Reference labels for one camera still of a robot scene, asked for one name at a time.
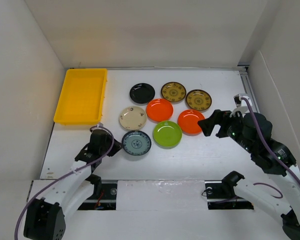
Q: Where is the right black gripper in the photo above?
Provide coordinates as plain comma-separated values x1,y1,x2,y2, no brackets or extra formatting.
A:
197,107,255,153

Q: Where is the blue white patterned plate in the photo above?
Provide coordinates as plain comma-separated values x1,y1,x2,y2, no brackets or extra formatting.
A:
121,130,152,156

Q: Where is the cream floral plate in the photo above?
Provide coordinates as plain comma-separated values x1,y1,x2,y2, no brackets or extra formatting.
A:
118,105,148,131

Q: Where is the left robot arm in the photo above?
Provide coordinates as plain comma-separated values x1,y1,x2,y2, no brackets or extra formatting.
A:
20,125,122,240

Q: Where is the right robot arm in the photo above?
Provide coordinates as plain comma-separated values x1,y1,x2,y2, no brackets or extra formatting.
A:
197,109,300,240

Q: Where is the yellow plastic bin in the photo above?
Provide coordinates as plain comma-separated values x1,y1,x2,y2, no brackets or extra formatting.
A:
53,68,108,125

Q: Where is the orange plate right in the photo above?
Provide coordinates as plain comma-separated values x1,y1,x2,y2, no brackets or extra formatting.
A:
177,109,205,135

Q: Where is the orange plate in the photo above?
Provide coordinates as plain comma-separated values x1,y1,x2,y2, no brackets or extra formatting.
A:
177,109,205,135
146,98,174,122

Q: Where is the yellow patterned plate right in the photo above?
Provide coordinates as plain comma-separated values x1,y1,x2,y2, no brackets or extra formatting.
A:
185,89,212,112

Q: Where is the yellow patterned plate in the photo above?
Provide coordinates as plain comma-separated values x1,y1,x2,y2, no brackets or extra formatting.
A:
160,81,187,103
185,89,212,112

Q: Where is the green plate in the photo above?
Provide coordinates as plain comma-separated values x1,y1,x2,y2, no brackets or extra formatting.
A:
153,120,183,148

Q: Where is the orange plate left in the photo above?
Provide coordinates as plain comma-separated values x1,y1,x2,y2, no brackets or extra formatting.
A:
146,98,174,122

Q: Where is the yellow patterned plate left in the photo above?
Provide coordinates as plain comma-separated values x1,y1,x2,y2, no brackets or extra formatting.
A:
160,81,187,103

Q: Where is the black plate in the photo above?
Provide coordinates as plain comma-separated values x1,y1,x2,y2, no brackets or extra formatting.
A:
129,83,156,104

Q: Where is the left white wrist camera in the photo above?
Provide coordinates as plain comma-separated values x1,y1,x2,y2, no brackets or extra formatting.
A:
89,122,104,132

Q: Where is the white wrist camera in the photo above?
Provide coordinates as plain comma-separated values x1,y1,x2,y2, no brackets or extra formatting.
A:
89,122,104,132
230,93,253,117

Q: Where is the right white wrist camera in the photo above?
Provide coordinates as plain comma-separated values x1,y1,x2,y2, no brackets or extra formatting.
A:
230,93,253,117

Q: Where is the aluminium rail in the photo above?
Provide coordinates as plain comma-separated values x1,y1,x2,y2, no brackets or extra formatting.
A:
237,65,260,113

